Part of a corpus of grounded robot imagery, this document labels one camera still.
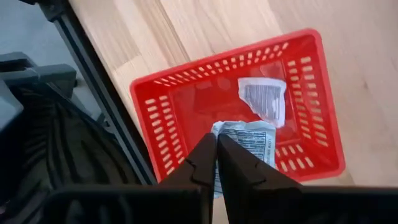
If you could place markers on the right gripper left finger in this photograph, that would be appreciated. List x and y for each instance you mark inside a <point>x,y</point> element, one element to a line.
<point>202,165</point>

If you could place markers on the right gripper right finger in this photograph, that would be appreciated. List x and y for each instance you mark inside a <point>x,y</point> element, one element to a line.
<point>248,186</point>

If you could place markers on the red plastic slotted basket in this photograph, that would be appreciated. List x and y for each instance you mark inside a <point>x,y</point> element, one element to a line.
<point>192,105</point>

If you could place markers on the black floor beam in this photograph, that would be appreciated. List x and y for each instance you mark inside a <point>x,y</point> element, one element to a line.
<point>37,74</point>

